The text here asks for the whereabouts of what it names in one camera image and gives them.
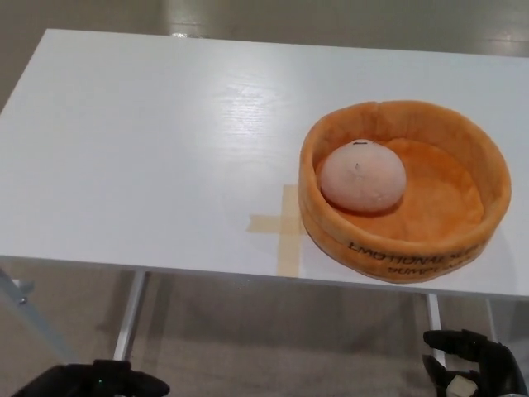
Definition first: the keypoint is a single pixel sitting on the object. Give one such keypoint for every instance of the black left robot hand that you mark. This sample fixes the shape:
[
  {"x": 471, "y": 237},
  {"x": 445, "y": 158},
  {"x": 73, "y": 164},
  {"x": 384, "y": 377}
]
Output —
[{"x": 95, "y": 380}]

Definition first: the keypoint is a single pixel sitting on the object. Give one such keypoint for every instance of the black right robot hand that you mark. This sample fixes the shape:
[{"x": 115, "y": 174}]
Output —
[{"x": 475, "y": 364}]

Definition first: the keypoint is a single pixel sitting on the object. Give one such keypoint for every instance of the pink round plush toy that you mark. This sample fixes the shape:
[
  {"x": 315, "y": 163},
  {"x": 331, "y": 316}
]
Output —
[{"x": 361, "y": 178}]

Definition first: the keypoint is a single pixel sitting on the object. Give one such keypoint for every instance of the orange plush round basket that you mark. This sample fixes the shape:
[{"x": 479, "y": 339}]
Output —
[{"x": 434, "y": 215}]

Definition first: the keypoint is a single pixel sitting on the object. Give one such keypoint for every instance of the white metal table leg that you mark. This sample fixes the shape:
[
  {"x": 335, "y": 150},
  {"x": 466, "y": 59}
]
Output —
[
  {"x": 130, "y": 314},
  {"x": 437, "y": 318}
]

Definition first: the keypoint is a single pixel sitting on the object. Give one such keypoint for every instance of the beige tape cross marker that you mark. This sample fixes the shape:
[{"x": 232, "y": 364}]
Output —
[{"x": 285, "y": 235}]

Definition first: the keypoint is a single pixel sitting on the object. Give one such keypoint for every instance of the white metal frame strut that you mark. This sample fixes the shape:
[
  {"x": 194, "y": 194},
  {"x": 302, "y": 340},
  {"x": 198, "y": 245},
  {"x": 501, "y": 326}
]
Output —
[{"x": 25, "y": 314}]

